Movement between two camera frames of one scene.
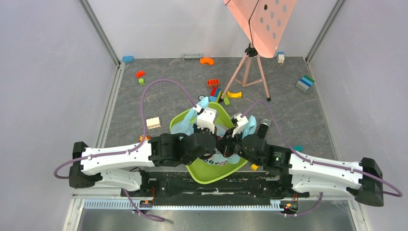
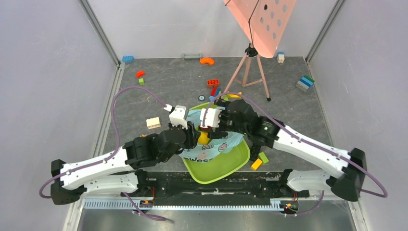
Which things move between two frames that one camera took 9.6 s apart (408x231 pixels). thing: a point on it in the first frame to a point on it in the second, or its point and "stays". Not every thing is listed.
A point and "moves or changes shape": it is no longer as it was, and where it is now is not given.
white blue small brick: [280, 57] stays
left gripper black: [197, 130] to [193, 134]
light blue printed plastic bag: [216, 157] moves or changes shape
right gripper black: [230, 134] to [215, 131]
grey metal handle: [191, 57] stays
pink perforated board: [262, 21] stays
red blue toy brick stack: [214, 93] stays
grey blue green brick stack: [304, 83] stays
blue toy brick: [128, 58] stays
